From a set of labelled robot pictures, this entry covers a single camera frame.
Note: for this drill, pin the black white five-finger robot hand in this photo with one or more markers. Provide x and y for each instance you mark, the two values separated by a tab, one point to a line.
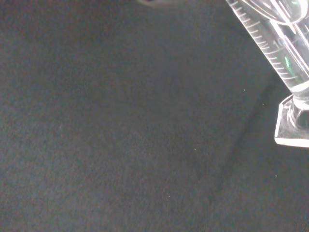
277	9

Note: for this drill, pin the black cloth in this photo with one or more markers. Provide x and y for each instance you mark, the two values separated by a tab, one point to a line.
120	120

